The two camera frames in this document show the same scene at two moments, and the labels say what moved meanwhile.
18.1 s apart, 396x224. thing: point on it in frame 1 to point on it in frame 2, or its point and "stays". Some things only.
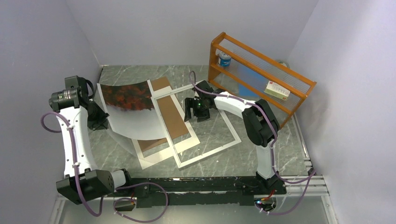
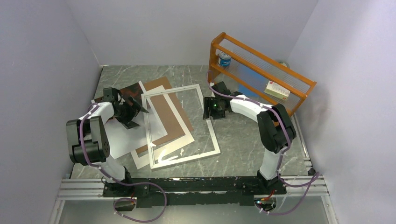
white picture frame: x=190 y=141 to x=208 y=123
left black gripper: x=101 y=122 to x=134 y=110
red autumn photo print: x=131 y=111 to x=121 y=141
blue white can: x=224 y=59 stays
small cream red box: x=277 y=90 stays
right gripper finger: x=189 y=103 to x=208 y=102
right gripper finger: x=201 y=114 to x=217 y=114
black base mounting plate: x=196 y=191 stays
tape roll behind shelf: x=283 y=63 stays
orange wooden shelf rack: x=236 y=69 stays
